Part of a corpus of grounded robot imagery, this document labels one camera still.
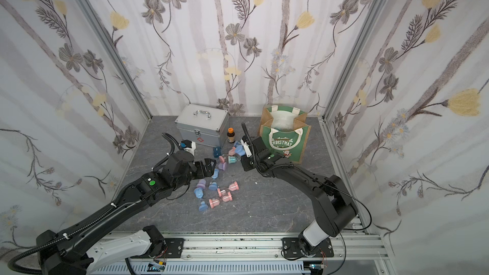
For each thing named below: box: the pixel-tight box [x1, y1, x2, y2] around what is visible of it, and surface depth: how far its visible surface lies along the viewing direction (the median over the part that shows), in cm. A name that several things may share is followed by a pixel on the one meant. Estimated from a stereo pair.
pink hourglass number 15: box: [208, 197, 221, 209], surface depth 85 cm
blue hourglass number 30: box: [193, 187, 204, 199], surface depth 88 cm
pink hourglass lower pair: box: [217, 187, 234, 203], surface depth 88 cm
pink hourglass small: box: [228, 180, 240, 191], surface depth 90 cm
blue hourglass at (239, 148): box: [233, 140, 246, 156], surface depth 82 cm
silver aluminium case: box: [174, 103, 230, 148], surface depth 101 cm
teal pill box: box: [213, 146, 223, 158], surface depth 106 cm
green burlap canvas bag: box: [258, 105, 312, 165], surface depth 96 cm
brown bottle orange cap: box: [226, 127, 236, 144], surface depth 106 cm
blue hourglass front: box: [198, 201, 209, 212], surface depth 84 cm
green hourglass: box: [227, 155, 238, 164], surface depth 100 cm
